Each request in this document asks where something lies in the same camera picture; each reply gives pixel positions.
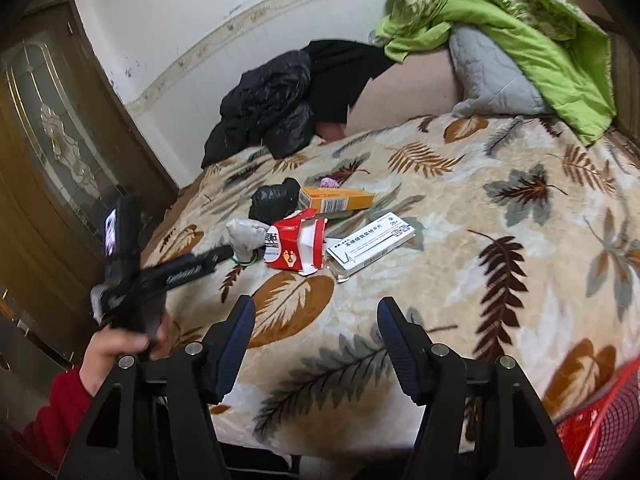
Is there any black cloth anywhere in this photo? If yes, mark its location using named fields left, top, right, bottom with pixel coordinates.
left=300, top=39, right=396, bottom=128

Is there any white medicine box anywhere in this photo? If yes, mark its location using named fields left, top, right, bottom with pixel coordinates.
left=326, top=212, right=416, bottom=283

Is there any green quilt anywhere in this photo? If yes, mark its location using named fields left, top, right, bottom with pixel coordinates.
left=375, top=0, right=617, bottom=147

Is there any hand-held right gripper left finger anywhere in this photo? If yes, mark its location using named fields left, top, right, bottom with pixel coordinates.
left=56, top=295, right=257, bottom=480

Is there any black puffer jacket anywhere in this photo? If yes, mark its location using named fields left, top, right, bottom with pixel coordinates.
left=200, top=50, right=316, bottom=168

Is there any person's left hand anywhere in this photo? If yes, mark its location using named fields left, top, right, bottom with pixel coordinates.
left=80, top=309, right=171, bottom=397

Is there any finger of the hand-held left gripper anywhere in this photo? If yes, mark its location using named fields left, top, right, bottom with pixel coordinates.
left=199, top=245, right=236, bottom=268

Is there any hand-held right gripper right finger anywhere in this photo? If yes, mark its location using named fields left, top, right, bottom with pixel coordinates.
left=376, top=296, right=576, bottom=480

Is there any yellow wooden board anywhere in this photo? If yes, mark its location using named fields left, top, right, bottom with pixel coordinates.
left=299, top=186, right=375, bottom=215

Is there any brown wooden door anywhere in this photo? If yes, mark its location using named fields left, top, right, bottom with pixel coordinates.
left=0, top=0, right=178, bottom=376

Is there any red plastic basket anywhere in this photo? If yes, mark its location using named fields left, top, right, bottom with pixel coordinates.
left=554, top=360, right=640, bottom=480

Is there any grey quilted pillow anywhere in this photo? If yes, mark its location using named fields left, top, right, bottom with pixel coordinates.
left=448, top=25, right=556, bottom=118

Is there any brown striped headboard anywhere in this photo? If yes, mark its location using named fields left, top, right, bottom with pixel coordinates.
left=607, top=35, right=640, bottom=141

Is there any leaf printed blanket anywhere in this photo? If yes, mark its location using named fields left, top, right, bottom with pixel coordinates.
left=140, top=112, right=640, bottom=456

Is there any black plastic bag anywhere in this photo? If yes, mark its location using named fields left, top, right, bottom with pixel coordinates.
left=248, top=178, right=301, bottom=223

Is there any person's left forearm red sleeve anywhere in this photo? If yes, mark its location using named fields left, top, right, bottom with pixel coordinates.
left=10, top=367, right=97, bottom=463

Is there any torn red white carton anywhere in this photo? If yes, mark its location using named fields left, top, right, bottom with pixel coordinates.
left=262, top=207, right=328, bottom=277

